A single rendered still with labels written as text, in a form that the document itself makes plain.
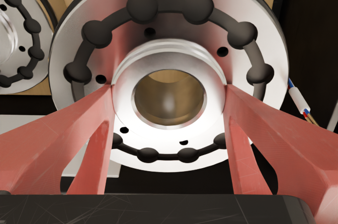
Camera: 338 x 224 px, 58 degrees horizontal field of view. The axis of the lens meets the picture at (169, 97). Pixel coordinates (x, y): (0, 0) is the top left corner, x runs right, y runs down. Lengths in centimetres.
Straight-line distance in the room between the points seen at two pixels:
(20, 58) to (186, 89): 13
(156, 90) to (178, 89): 1
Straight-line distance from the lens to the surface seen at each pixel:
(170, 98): 15
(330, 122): 17
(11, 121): 27
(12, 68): 25
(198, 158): 16
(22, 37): 23
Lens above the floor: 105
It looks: 54 degrees down
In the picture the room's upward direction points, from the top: 177 degrees counter-clockwise
